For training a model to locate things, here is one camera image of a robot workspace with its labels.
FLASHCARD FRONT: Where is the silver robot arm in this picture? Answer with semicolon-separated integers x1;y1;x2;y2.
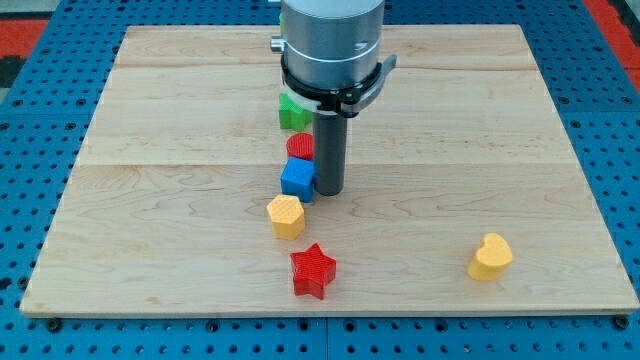
280;0;384;90

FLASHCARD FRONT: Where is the wooden board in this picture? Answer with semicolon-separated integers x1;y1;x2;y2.
21;25;639;318

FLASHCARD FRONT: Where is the blue cube block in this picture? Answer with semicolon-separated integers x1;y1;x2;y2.
280;157;315;203

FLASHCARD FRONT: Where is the red cylinder block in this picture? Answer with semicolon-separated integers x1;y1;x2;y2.
285;132;314;161

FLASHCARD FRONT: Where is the yellow hexagon block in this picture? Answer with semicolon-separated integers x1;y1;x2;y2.
267;194;306;240

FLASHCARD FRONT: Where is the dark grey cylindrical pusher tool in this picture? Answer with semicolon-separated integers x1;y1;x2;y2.
313;113;348;196

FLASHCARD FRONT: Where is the green star block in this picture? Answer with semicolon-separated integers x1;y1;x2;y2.
278;93;313;132

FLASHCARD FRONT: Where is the red star block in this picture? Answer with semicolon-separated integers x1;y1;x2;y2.
290;243;337;300

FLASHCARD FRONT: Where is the yellow heart block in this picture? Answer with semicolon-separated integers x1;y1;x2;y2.
467;233;514;281

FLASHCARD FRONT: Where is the black clamp ring with lever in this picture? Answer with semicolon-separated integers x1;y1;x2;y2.
280;54;399;119

